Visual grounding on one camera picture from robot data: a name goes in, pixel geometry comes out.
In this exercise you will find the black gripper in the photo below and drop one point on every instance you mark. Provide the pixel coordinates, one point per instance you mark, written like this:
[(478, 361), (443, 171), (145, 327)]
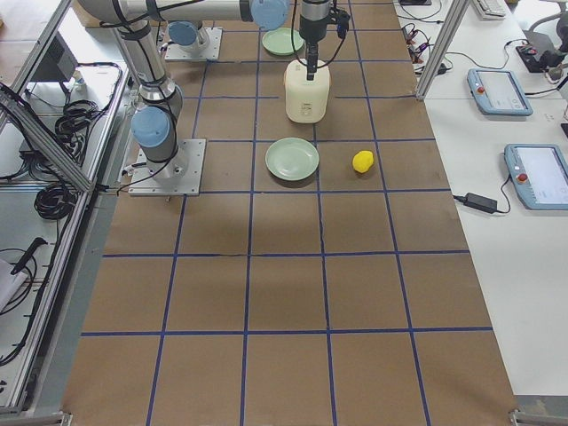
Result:
[(313, 23)]

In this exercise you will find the cream rice cooker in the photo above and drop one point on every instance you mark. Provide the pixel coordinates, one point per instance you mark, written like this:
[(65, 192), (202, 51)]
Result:
[(305, 100)]

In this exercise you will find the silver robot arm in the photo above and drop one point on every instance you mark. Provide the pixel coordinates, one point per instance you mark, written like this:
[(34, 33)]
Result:
[(189, 34), (155, 125)]

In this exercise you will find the left-side green plate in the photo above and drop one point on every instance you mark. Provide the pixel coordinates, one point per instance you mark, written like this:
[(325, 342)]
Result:
[(282, 41)]

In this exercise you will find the right-side green plate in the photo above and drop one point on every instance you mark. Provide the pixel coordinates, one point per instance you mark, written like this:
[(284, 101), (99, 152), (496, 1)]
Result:
[(292, 159)]

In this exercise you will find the yellow toy pepper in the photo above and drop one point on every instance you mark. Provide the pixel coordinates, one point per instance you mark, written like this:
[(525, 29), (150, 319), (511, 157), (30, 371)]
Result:
[(363, 161)]

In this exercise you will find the far blue teach pendant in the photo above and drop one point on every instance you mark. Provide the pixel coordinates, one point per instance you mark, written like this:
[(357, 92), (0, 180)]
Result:
[(498, 93)]

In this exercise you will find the blue teach pendant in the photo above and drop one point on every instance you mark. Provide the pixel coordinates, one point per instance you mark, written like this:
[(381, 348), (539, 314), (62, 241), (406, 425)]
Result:
[(498, 93), (539, 175)]

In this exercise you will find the black power adapter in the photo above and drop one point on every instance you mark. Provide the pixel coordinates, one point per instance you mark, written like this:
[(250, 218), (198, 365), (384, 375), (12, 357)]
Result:
[(480, 203)]

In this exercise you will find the near blue teach pendant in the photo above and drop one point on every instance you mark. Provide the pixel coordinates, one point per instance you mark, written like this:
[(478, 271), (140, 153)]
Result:
[(539, 175)]

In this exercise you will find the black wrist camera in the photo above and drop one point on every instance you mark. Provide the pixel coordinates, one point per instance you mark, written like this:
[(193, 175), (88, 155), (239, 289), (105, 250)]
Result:
[(342, 22)]

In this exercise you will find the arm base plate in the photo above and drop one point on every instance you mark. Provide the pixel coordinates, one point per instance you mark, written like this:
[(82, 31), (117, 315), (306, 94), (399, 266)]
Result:
[(182, 175), (175, 53)]

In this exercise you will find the aluminium frame post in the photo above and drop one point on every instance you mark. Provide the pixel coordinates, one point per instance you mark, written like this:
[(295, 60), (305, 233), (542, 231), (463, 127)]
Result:
[(446, 35)]

